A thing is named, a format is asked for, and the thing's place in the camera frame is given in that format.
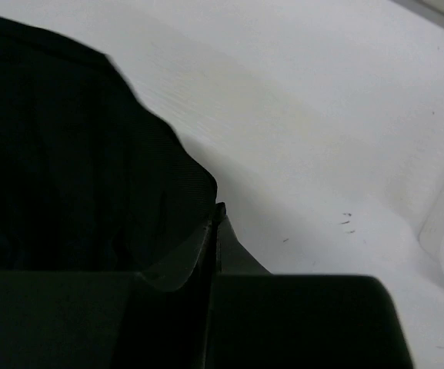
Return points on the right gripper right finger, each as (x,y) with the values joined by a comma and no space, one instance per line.
(263,320)

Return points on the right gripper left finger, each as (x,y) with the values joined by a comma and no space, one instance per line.
(150,319)

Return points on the black skirt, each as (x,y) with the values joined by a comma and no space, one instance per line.
(90,179)

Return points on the aluminium table edge rail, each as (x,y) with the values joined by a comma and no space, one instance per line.
(423,10)

